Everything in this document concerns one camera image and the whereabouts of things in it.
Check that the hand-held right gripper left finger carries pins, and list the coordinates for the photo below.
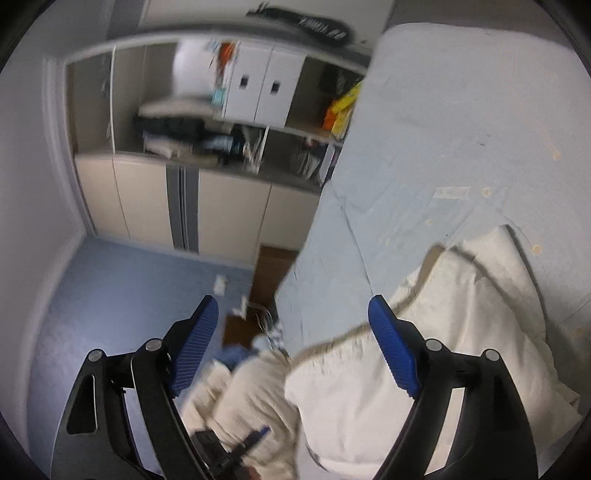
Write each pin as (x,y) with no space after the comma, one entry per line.
(196,346)

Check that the white round bag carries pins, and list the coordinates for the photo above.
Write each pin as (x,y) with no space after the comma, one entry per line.
(196,69)

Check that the brown cardboard box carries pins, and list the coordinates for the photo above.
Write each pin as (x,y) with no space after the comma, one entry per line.
(272,277)

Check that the pile of dark clothes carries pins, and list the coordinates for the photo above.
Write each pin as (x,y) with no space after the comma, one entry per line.
(180,129)

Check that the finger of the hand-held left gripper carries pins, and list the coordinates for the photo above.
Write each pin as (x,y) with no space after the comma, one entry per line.
(254,438)

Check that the grey open shelf unit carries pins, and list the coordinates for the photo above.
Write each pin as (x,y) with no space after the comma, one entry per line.
(138,194)

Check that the white two-door storage box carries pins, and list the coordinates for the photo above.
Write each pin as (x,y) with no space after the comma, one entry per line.
(261,85)

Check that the cream cloth garment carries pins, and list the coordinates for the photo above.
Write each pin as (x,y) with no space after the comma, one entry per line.
(258,392)

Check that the white paper scrap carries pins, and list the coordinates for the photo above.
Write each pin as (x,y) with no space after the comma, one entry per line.
(220,285)

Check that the cream pants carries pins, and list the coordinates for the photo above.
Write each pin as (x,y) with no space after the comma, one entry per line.
(461,332)

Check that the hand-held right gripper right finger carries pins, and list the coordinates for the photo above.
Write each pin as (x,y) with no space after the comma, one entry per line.
(392,346)

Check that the yellow packets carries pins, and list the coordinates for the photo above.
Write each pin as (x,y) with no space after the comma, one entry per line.
(344,108)

